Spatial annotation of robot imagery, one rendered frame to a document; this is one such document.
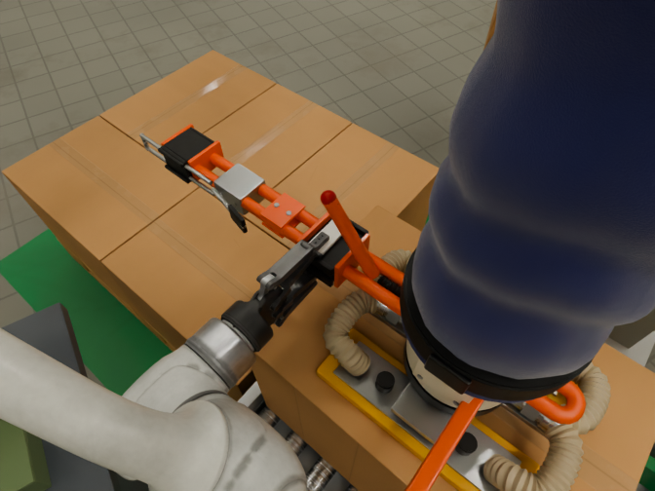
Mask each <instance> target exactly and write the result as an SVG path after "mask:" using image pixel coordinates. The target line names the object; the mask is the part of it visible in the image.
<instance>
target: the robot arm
mask: <svg viewBox="0 0 655 491"><path fill-rule="evenodd" d="M340 237H341V234H340V232H339V231H338V229H337V227H336V226H335V224H334V222H333V220H332V221H331V222H330V223H329V224H328V225H327V226H326V227H325V228H324V229H323V230H322V231H321V232H320V233H319V234H318V235H317V236H316V237H314V238H313V239H312V240H311V241H310V242H309V243H307V242H305V241H304V240H300V241H299V242H298V243H297V244H296V245H295V246H294V247H293V248H291V249H290V250H289V251H288V252H287V253H286V254H285V255H284V256H283V257H282V258H280V259H279V260H278V261H277V262H276V263H275V264H274V265H273V266H272V267H271V268H269V269H268V270H267V271H265V272H263V273H262V274H260V275H259V276H258V277H257V278H256V280H257V281H258V282H259V283H260V289H259V290H258V291H257V292H256V293H255V294H254V295H253V297H252V298H251V299H250V301H248V302H244V301H242V300H237V301H236V302H235V303H234V304H233V305H232V306H230V307H229V308H228V309H227V310H226V311H225V312H224V313H223V314H222V315H221V320H220V319H218V318H211V319H210V320H208V321H207V322H206V323H205V324H204V325H203V326H202V327H201V328H200V329H199V330H198V331H197V332H196V333H195V334H194V335H193V336H192V337H190V338H188V339H187V340H186V342H185V343H184V344H183V345H182V346H180V347H179V348H178V349H177V350H175V351H174V352H172V353H170V354H168V355H166V356H164V357H163V358H161V359H160V360H159V361H157V362H156V363H155V364H153V365H152V366H151V367H150V368H149V369H148V370H147V371H146V372H144V373H143V374H142V375H141V376H140V377H139V378H138V379H137V380H136V381H135V382H134V383H133V384H132V385H131V386H130V387H129V388H128V389H127V390H126V391H125V393H124V394H123V395H122V396H119V395H117V394H115V393H113V392H111V391H109V390H107V389H105V388H104V387H103V386H101V385H99V384H97V383H95V382H94V381H92V380H90V379H88V378H87V377H85V376H83V375H81V374H80V373H78V372H76V371H74V370H73V369H71V368H69V367H68V366H66V365H64V364H62V363H61V362H59V361H57V360H55V359H53V358H51V357H49V356H48V355H46V354H44V353H43V352H41V351H39V350H37V349H36V348H34V347H32V346H30V345H29V344H27V343H25V342H23V341H22V340H20V339H18V338H17V337H16V336H14V335H12V334H11V333H9V332H7V331H5V330H4V329H2V328H0V419H2V420H4V421H6V422H8V423H10V424H12V425H14V426H16V427H18V428H20V429H22V430H25V431H27V432H29V433H31V434H34V435H36V436H38V437H40V438H42V439H44V440H46V441H48V442H50V443H51V444H53V445H55V446H58V447H60V448H62V449H64V450H66V451H68V452H70V453H72V454H75V455H77V456H79V457H81V458H83V459H85V460H88V461H90V462H92V463H95V464H97V465H99V466H102V467H104V468H107V469H109V470H112V471H115V472H116V473H118V474H119V475H121V476H122V477H124V478H125V479H127V480H140V481H142V482H145V483H147V484H148V488H149V491H307V478H306V475H305V471H304V469H303V467H302V465H301V463H300V461H299V459H298V457H297V456H296V454H295V453H294V451H293V449H292V448H291V447H290V445H289V443H288V442H287V441H286V440H285V439H284V438H283V437H282V436H281V435H280V434H279V433H278V432H277V431H276V430H275V429H274V428H272V427H271V426H270V425H269V424H268V423H267V422H266V421H264V420H263V419H262V418H261V417H259V416H258V415H257V414H256V413H254V412H253V411H252V410H250V409H249V408H247V407H246V406H245V405H243V404H241V403H240V402H238V401H236V400H234V399H233V398H232V397H230V396H229V395H228V394H227V393H228V392H229V391H230V389H231V388H232V387H234V386H235V385H236V383H237V382H238V381H239V380H240V379H241V378H242V377H243V375H244V374H245V373H246V372H247V371H248V370H249V369H250V368H251V367H252V366H253V365H254V364H255V362H256V356H255V354H254V353H256V352H259V351H260V350H261V349H262V348H263V347H264V346H265V345H266V344H267V342H268V341H269V340H270V339H271V338H272V337H273V329H272V327H271V326H270V325H271V324H273V323H274V324H275V325H277V326H278V327H280V326H282V325H283V323H284V322H285V320H286V319H287V317H288V316H289V315H290V314H291V312H292V311H293V310H294V309H295V308H296V307H297V306H298V305H299V304H300V303H301V302H302V300H303V299H304V298H305V297H306V296H307V295H308V294H309V293H310V292H311V291H312V290H313V288H314V287H315V286H316V285H317V284H318V282H317V281H316V279H317V278H316V277H314V276H313V275H312V274H310V273H309V272H307V271H306V269H307V268H308V266H309V265H310V264H311V263H312V262H313V260H314V259H315V258H316V257H319V258H320V259H321V258H322V256H323V255H324V254H325V253H326V252H327V251H328V250H329V249H330V248H331V247H332V246H333V245H334V243H335V242H336V241H337V240H338V239H339V238H340ZM280 286H281V287H280Z"/></svg>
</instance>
